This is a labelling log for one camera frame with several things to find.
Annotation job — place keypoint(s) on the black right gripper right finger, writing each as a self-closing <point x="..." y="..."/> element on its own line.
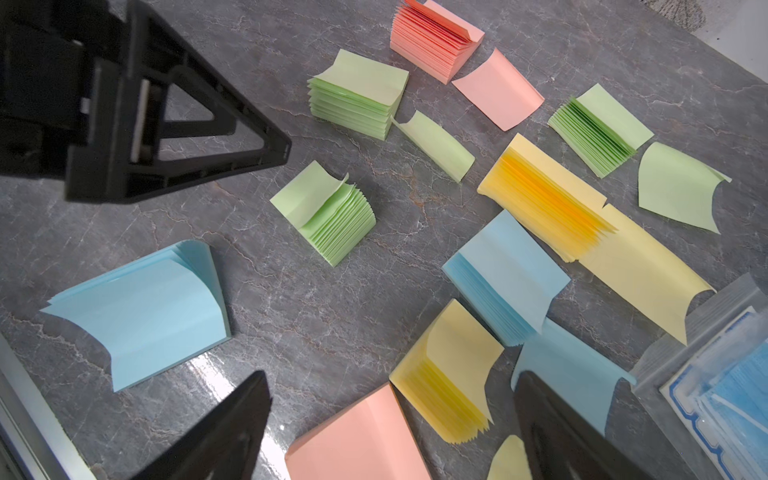
<point x="559" y="443"/>

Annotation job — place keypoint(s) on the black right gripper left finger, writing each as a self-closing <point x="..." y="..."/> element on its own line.
<point x="224" y="444"/>

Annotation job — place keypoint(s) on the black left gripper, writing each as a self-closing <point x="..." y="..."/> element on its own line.
<point x="87" y="97"/>

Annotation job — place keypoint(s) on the small torn yellow page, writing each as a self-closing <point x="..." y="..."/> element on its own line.
<point x="510" y="461"/>

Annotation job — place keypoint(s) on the torn blue memo page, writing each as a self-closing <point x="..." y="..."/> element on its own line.
<point x="584" y="378"/>

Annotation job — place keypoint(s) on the pink memo pad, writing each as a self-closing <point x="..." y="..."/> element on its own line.
<point x="369" y="439"/>

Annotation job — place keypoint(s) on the blue memo pad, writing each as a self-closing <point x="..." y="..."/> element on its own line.
<point x="151" y="314"/>
<point x="507" y="278"/>

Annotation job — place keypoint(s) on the torn yellow memo page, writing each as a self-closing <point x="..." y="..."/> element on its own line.
<point x="645" y="273"/>

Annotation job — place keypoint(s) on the green memo pad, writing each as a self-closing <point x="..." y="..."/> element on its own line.
<point x="332" y="215"/>
<point x="358" y="93"/>
<point x="600" y="130"/>

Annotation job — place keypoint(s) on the large yellow memo pad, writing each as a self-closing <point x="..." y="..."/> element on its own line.
<point x="550" y="201"/>

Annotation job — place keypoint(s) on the torn green memo page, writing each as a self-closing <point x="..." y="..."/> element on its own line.
<point x="678" y="186"/>

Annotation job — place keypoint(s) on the red memo pad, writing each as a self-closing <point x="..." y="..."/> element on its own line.
<point x="433" y="38"/>

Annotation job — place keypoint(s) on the torn red memo page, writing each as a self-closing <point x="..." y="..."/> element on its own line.
<point x="500" y="92"/>

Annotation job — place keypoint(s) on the bag of blue face masks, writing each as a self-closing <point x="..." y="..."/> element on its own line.
<point x="709" y="396"/>

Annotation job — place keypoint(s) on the aluminium rail frame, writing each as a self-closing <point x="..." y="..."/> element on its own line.
<point x="33" y="443"/>

